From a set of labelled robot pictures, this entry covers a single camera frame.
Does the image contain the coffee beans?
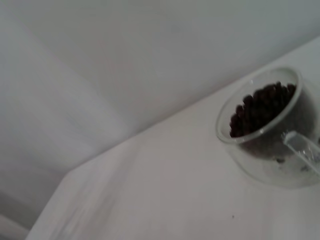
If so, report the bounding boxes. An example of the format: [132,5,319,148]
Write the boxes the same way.
[229,81,298,139]

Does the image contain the double-walled glass cup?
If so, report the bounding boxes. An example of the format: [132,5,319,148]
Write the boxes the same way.
[215,66,320,189]

